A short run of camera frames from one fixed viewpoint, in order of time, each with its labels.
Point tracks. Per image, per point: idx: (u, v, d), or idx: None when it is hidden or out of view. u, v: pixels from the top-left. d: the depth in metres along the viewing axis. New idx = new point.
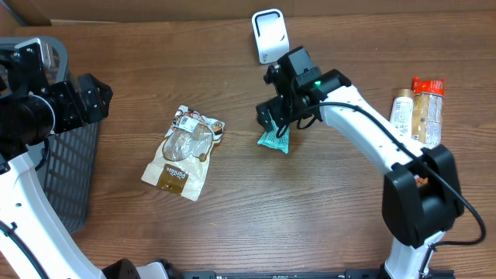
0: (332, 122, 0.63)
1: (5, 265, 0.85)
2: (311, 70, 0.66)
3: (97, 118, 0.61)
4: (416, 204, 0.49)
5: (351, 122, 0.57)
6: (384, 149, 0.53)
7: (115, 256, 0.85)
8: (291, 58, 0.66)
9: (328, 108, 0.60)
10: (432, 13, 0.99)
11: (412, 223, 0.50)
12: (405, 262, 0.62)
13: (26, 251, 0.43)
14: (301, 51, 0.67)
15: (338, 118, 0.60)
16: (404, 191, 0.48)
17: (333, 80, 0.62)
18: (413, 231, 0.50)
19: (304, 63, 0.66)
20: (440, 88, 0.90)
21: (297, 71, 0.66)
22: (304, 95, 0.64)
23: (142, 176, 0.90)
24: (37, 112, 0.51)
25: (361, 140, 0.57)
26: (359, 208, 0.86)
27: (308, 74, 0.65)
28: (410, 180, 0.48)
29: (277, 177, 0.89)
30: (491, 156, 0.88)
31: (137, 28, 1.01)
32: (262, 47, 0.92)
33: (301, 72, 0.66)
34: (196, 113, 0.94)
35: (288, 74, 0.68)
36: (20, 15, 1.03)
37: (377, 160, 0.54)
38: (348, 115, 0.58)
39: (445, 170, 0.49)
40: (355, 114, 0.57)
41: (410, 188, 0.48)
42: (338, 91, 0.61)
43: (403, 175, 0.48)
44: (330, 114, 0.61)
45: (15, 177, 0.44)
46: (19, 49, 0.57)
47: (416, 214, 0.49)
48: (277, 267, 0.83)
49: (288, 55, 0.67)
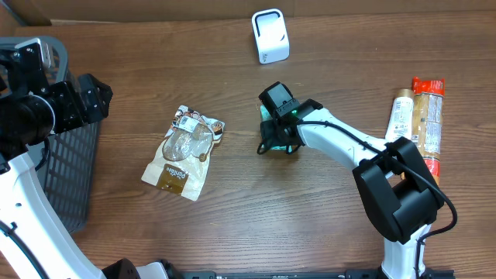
0: (311, 142, 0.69)
1: (5, 266, 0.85)
2: (289, 102, 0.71)
3: (97, 119, 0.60)
4: (388, 196, 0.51)
5: (323, 135, 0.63)
6: (356, 152, 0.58)
7: (115, 256, 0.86)
8: (270, 94, 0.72)
9: (304, 129, 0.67)
10: (432, 13, 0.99)
11: (390, 216, 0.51)
12: (398, 260, 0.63)
13: (26, 251, 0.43)
14: (278, 86, 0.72)
15: (313, 135, 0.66)
16: (371, 184, 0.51)
17: (308, 109, 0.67)
18: (394, 223, 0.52)
19: (283, 95, 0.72)
20: (440, 88, 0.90)
21: (278, 105, 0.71)
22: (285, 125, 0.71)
23: (142, 176, 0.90)
24: (37, 112, 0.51)
25: (334, 149, 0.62)
26: (359, 208, 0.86)
27: (288, 106, 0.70)
28: (376, 172, 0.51)
29: (276, 177, 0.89)
30: (491, 156, 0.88)
31: (137, 28, 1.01)
32: (262, 48, 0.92)
33: (281, 105, 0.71)
34: (196, 113, 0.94)
35: (270, 108, 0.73)
36: (20, 15, 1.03)
37: (351, 163, 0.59)
38: (321, 130, 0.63)
39: (411, 160, 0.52)
40: (326, 129, 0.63)
41: (378, 180, 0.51)
42: (313, 114, 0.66)
43: (370, 169, 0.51)
44: (308, 133, 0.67)
45: (15, 177, 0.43)
46: (19, 49, 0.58)
47: (391, 205, 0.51)
48: (277, 267, 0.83)
49: (267, 91, 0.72)
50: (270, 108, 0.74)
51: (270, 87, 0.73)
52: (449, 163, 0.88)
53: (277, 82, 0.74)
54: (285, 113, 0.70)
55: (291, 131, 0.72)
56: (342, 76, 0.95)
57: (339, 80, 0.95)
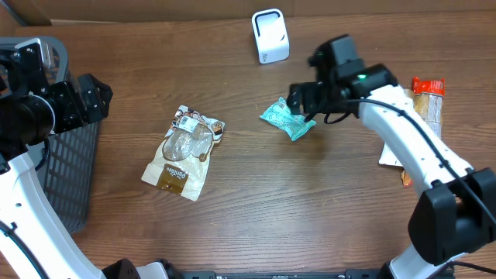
0: (370, 122, 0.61)
1: (5, 266, 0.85)
2: (353, 61, 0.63)
3: (97, 118, 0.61)
4: (449, 227, 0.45)
5: (392, 125, 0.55)
6: (424, 163, 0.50)
7: (115, 256, 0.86)
8: (335, 45, 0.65)
9: (368, 105, 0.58)
10: (432, 13, 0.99)
11: (442, 246, 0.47)
12: (415, 269, 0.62)
13: (26, 251, 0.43)
14: (346, 40, 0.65)
15: (377, 119, 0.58)
16: (439, 212, 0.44)
17: (379, 74, 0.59)
18: (440, 253, 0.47)
19: (349, 53, 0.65)
20: (440, 88, 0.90)
21: (339, 58, 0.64)
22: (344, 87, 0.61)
23: (142, 176, 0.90)
24: (37, 112, 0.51)
25: (398, 146, 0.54)
26: (359, 208, 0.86)
27: (350, 63, 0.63)
28: (449, 201, 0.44)
29: (277, 177, 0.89)
30: (492, 156, 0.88)
31: (137, 28, 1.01)
32: (262, 48, 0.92)
33: (344, 62, 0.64)
34: (196, 113, 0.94)
35: (328, 61, 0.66)
36: (20, 15, 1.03)
37: (412, 166, 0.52)
38: (391, 118, 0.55)
39: (489, 195, 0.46)
40: (399, 118, 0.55)
41: (449, 211, 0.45)
42: (382, 89, 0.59)
43: (442, 194, 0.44)
44: (371, 114, 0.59)
45: (15, 177, 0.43)
46: (19, 49, 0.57)
47: (449, 236, 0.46)
48: (277, 267, 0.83)
49: (332, 42, 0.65)
50: (328, 62, 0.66)
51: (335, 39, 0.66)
52: None
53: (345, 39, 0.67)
54: (345, 72, 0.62)
55: (350, 94, 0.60)
56: None
57: None
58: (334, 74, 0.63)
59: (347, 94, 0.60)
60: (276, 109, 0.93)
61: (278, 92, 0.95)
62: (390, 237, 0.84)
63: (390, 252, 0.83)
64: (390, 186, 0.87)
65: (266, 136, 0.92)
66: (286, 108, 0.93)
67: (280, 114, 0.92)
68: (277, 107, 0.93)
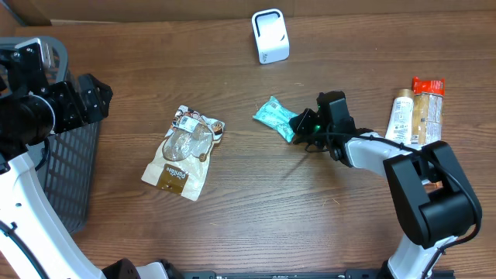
0: (359, 161, 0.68)
1: (5, 266, 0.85)
2: (346, 121, 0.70)
3: (97, 118, 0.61)
4: (417, 192, 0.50)
5: (366, 146, 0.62)
6: (393, 151, 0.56)
7: (115, 256, 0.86)
8: (332, 106, 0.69)
9: (353, 146, 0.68)
10: (432, 14, 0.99)
11: (419, 212, 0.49)
12: (410, 261, 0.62)
13: (26, 251, 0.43)
14: (341, 101, 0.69)
15: (359, 150, 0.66)
16: (401, 174, 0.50)
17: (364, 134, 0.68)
18: (422, 220, 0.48)
19: (345, 110, 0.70)
20: (440, 88, 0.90)
21: (335, 118, 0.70)
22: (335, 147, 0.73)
23: (142, 176, 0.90)
24: (36, 112, 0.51)
25: (374, 159, 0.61)
26: (359, 208, 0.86)
27: (343, 125, 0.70)
28: (408, 164, 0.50)
29: (277, 177, 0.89)
30: (492, 156, 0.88)
31: (137, 28, 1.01)
32: (262, 48, 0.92)
33: (339, 121, 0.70)
34: (196, 113, 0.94)
35: (325, 114, 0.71)
36: (20, 15, 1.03)
37: None
38: (366, 142, 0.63)
39: (446, 162, 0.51)
40: (371, 142, 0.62)
41: (410, 173, 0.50)
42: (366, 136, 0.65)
43: (402, 160, 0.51)
44: (356, 149, 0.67)
45: (15, 177, 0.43)
46: (19, 49, 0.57)
47: (420, 200, 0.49)
48: (277, 267, 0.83)
49: (329, 103, 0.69)
50: (325, 114, 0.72)
51: (332, 98, 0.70)
52: None
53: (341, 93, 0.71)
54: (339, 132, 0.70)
55: (341, 153, 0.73)
56: (343, 76, 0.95)
57: (339, 80, 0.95)
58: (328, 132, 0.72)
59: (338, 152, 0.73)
60: (269, 109, 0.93)
61: (278, 92, 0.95)
62: (389, 237, 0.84)
63: (389, 252, 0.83)
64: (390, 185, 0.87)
65: (266, 136, 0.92)
66: (277, 108, 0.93)
67: (274, 114, 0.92)
68: (270, 107, 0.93)
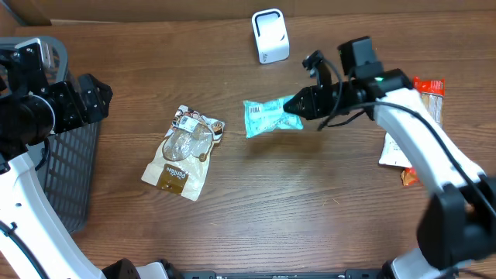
0: (383, 122, 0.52)
1: (5, 265, 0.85)
2: (373, 64, 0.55)
3: (98, 118, 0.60)
4: (458, 236, 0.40)
5: (404, 129, 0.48)
6: (441, 168, 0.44)
7: (115, 256, 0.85)
8: (356, 46, 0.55)
9: (384, 108, 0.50)
10: (432, 14, 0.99)
11: (447, 253, 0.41)
12: (417, 272, 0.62)
13: (26, 251, 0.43)
14: (366, 42, 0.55)
15: (390, 120, 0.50)
16: (449, 215, 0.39)
17: (397, 78, 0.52)
18: (447, 259, 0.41)
19: (373, 53, 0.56)
20: (440, 89, 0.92)
21: (359, 59, 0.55)
22: (360, 89, 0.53)
23: (142, 176, 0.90)
24: (37, 112, 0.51)
25: (409, 146, 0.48)
26: (359, 208, 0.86)
27: (369, 68, 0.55)
28: (460, 203, 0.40)
29: (277, 177, 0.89)
30: (492, 156, 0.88)
31: (137, 28, 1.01)
32: (263, 48, 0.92)
33: (363, 64, 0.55)
34: (196, 113, 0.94)
35: (346, 62, 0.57)
36: (20, 15, 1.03)
37: (421, 170, 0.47)
38: (404, 120, 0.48)
39: None
40: (412, 120, 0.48)
41: (459, 212, 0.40)
42: (398, 93, 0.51)
43: (454, 197, 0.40)
44: (384, 115, 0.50)
45: (15, 177, 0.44)
46: (19, 49, 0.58)
47: (459, 244, 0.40)
48: (277, 267, 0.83)
49: (353, 43, 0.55)
50: (346, 61, 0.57)
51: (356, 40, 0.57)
52: None
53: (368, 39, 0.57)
54: (363, 75, 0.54)
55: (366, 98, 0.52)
56: None
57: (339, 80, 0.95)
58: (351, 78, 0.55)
59: (363, 97, 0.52)
60: (253, 118, 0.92)
61: (278, 92, 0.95)
62: (389, 237, 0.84)
63: (390, 252, 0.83)
64: (390, 186, 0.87)
65: (266, 136, 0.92)
66: (260, 109, 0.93)
67: (263, 117, 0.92)
68: (253, 114, 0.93)
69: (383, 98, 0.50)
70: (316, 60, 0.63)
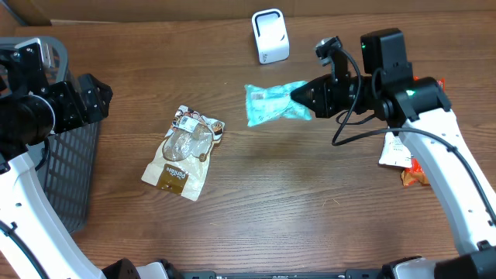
0: (409, 146, 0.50)
1: (5, 265, 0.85)
2: (402, 67, 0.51)
3: (97, 118, 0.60)
4: None
5: (440, 166, 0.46)
6: (477, 223, 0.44)
7: (115, 256, 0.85)
8: (385, 44, 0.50)
9: (418, 136, 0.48)
10: (432, 14, 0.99)
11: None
12: None
13: (26, 251, 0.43)
14: (397, 38, 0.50)
15: (421, 149, 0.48)
16: None
17: (430, 87, 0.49)
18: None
19: (401, 52, 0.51)
20: (440, 89, 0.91)
21: (386, 58, 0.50)
22: (387, 100, 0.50)
23: (142, 176, 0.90)
24: (37, 112, 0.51)
25: (440, 182, 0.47)
26: (359, 208, 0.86)
27: (398, 73, 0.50)
28: None
29: (277, 177, 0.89)
30: (492, 156, 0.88)
31: (137, 28, 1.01)
32: (262, 48, 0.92)
33: (391, 67, 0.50)
34: (196, 113, 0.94)
35: (371, 58, 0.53)
36: (20, 15, 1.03)
37: (453, 214, 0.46)
38: (439, 156, 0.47)
39: None
40: (449, 156, 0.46)
41: None
42: (434, 113, 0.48)
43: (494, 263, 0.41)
44: (415, 142, 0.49)
45: (15, 177, 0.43)
46: (19, 49, 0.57)
47: None
48: (277, 267, 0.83)
49: (381, 39, 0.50)
50: (371, 56, 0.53)
51: (385, 33, 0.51)
52: None
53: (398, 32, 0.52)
54: (388, 80, 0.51)
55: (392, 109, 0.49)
56: None
57: None
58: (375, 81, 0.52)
59: (389, 109, 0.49)
60: (257, 106, 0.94)
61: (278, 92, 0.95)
62: (389, 237, 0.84)
63: (389, 253, 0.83)
64: (390, 186, 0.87)
65: (266, 136, 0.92)
66: (265, 96, 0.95)
67: (267, 105, 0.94)
68: (258, 101, 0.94)
69: (415, 119, 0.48)
70: (331, 49, 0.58)
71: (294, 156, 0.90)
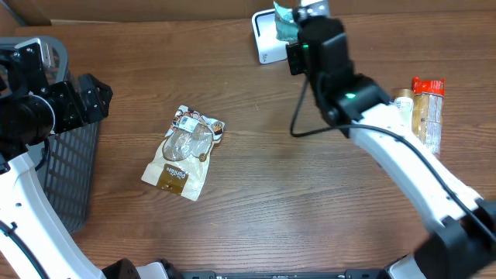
0: (363, 144, 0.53)
1: (5, 266, 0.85)
2: (343, 69, 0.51)
3: (97, 119, 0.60)
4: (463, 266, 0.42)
5: (390, 155, 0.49)
6: (438, 201, 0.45)
7: (115, 256, 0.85)
8: (328, 52, 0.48)
9: (363, 130, 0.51)
10: (432, 14, 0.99)
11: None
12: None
13: (26, 251, 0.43)
14: (339, 39, 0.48)
15: (373, 145, 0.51)
16: (453, 253, 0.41)
17: (369, 88, 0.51)
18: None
19: (343, 54, 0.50)
20: (440, 88, 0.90)
21: (332, 64, 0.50)
22: (332, 107, 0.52)
23: (142, 176, 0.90)
24: (37, 112, 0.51)
25: (397, 172, 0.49)
26: (359, 208, 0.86)
27: (340, 76, 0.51)
28: (463, 239, 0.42)
29: (277, 177, 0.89)
30: (492, 156, 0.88)
31: (137, 28, 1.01)
32: (262, 48, 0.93)
33: (334, 70, 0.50)
34: (196, 113, 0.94)
35: (314, 56, 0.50)
36: (20, 15, 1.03)
37: (417, 199, 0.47)
38: (389, 146, 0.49)
39: None
40: (397, 145, 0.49)
41: (464, 249, 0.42)
42: (374, 110, 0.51)
43: (456, 234, 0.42)
44: (365, 138, 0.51)
45: (15, 177, 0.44)
46: (19, 49, 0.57)
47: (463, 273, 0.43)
48: (278, 267, 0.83)
49: (325, 45, 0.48)
50: (315, 56, 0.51)
51: (328, 35, 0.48)
52: (450, 163, 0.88)
53: (342, 29, 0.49)
54: (332, 84, 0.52)
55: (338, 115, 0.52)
56: None
57: None
58: (321, 84, 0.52)
59: (335, 116, 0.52)
60: None
61: (278, 92, 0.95)
62: (389, 237, 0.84)
63: (389, 253, 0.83)
64: (390, 186, 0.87)
65: (266, 136, 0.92)
66: None
67: None
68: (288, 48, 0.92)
69: (359, 120, 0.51)
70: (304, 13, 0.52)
71: (294, 156, 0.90)
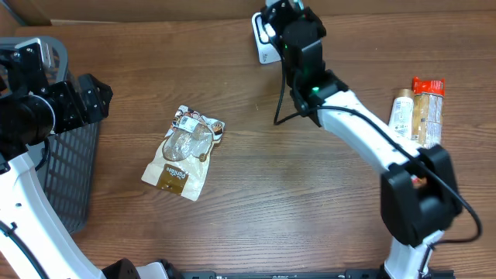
0: (329, 126, 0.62)
1: (5, 266, 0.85)
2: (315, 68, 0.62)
3: (98, 119, 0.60)
4: (411, 202, 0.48)
5: (347, 126, 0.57)
6: (384, 153, 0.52)
7: (115, 256, 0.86)
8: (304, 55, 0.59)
9: (324, 111, 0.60)
10: (432, 14, 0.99)
11: (411, 226, 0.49)
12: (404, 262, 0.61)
13: (26, 251, 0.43)
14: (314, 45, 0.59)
15: (335, 122, 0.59)
16: (399, 190, 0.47)
17: (333, 83, 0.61)
18: (413, 234, 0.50)
19: (317, 57, 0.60)
20: (440, 89, 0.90)
21: (305, 65, 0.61)
22: (303, 101, 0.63)
23: (142, 176, 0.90)
24: (36, 112, 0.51)
25: (356, 141, 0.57)
26: (359, 208, 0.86)
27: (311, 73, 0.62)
28: (406, 177, 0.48)
29: (277, 177, 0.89)
30: (492, 156, 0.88)
31: (137, 28, 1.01)
32: (261, 47, 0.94)
33: (307, 69, 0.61)
34: (196, 113, 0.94)
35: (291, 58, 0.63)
36: (20, 15, 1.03)
37: (373, 161, 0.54)
38: (345, 118, 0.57)
39: (442, 169, 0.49)
40: (352, 118, 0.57)
41: (408, 187, 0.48)
42: (335, 97, 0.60)
43: (400, 174, 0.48)
44: (328, 118, 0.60)
45: (15, 177, 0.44)
46: (19, 49, 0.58)
47: (413, 210, 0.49)
48: (278, 267, 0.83)
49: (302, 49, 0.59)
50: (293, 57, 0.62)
51: (305, 42, 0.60)
52: None
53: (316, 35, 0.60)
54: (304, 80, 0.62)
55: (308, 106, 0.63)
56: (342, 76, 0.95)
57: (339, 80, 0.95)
58: (297, 80, 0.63)
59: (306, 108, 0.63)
60: None
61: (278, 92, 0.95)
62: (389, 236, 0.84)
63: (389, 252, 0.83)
64: None
65: (266, 136, 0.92)
66: None
67: None
68: None
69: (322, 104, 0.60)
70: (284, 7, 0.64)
71: (294, 156, 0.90)
